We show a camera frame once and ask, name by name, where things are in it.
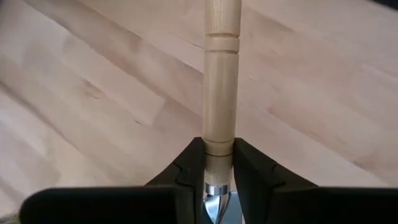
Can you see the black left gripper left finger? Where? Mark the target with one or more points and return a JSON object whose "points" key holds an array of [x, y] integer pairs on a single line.
{"points": [[180, 193]]}

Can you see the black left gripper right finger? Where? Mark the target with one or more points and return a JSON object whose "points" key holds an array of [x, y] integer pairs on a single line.
{"points": [[280, 199]]}

